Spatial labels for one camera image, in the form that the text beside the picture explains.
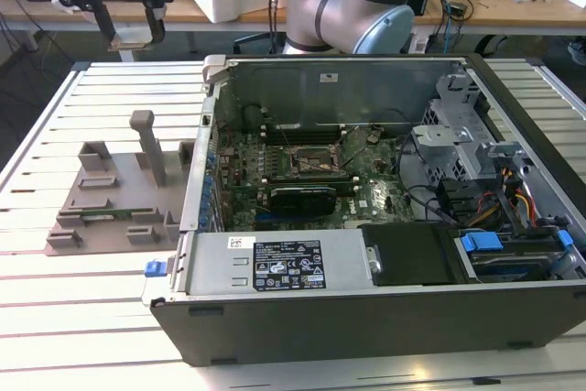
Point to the silver CPU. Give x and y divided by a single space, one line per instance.
130 40

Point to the CPU socket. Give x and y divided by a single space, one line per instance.
316 159

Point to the wooden desk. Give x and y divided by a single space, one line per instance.
192 8

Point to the crumpled white paper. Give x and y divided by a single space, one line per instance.
58 5

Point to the grey-brown parts rack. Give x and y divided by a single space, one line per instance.
123 171

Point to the green RAM stick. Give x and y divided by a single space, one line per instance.
114 214

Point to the black RAM slot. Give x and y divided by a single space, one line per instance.
304 128
307 175
304 138
311 185

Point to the blue case latch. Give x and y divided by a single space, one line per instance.
154 268

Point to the black graphics card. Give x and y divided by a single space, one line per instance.
302 201

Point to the grey power supply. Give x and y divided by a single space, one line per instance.
220 267

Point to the green motherboard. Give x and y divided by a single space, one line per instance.
371 189

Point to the black power adapter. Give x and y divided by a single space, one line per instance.
457 8

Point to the metal drive cage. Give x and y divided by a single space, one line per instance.
458 153

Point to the black drive bay cover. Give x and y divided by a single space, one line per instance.
407 253

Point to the black open PC case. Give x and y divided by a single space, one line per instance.
320 331

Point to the hard disk in blue carrier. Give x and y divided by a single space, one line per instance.
503 263

